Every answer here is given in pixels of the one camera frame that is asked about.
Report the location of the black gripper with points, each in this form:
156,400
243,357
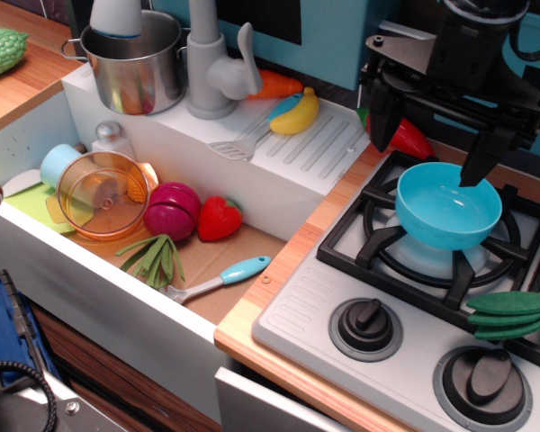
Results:
460,73

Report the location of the blue plastic bowl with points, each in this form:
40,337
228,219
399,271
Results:
436,210

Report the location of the red toy pepper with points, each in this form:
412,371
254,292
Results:
410,140

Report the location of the black stove grate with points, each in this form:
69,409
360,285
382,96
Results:
369,244

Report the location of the yellow toy banana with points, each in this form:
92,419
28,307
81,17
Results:
300,117

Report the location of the orange toy carrot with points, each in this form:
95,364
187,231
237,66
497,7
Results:
275,85

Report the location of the grey toy stove top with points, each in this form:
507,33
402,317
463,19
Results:
295,324

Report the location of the grey toy spatula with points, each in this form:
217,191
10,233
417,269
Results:
242,149

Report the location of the green felt vegetable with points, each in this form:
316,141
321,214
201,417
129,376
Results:
505,315

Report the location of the left black stove knob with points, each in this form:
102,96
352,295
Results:
365,330

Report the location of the black stove knob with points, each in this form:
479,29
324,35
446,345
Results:
482,389
365,330

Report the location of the grey toy faucet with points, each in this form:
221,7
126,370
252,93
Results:
215,80

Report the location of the red toy strawberry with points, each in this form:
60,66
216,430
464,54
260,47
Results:
219,218

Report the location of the right black stove knob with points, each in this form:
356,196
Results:
482,389

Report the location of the magenta toy fruit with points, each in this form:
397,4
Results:
174,209

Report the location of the yellow toy corn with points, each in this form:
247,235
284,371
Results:
136,185

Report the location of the stainless steel pot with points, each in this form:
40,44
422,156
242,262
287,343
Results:
138,76

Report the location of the green felt leaves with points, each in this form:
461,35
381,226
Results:
155,261

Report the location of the white salt shaker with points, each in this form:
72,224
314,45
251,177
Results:
109,138

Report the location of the white blue bottle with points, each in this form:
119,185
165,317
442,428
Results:
119,19

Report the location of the transparent orange plastic pot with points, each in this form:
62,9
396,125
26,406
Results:
92,194

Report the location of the light blue toy cup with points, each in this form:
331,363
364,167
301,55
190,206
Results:
55,163

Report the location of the green cutting board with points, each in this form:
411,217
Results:
40,202

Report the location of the green toy bitter gourd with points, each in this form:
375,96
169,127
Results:
13,45

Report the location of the blue handled toy utensil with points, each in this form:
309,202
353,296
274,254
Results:
234,274

